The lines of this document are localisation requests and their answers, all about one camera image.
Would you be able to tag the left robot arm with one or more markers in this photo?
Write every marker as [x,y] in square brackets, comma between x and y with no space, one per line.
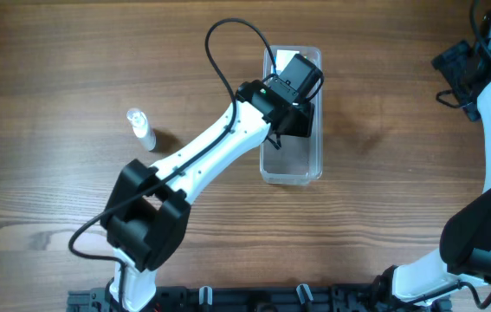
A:
[152,204]

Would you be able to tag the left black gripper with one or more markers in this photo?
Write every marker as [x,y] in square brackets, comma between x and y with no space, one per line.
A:
[299,122]

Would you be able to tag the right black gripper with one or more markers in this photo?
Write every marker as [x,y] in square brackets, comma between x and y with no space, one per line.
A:
[451,69]

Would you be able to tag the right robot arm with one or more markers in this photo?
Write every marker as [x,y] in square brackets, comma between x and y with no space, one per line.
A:
[463,258]

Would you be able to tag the white green medicine box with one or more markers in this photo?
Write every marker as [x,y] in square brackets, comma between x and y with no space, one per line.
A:
[283,58]

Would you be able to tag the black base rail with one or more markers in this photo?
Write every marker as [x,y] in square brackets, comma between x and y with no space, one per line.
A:
[335,298]

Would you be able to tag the white bottle clear cap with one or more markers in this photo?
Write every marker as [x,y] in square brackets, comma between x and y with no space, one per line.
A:
[141,128]

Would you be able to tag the clear plastic container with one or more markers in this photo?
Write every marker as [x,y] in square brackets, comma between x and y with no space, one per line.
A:
[300,160]

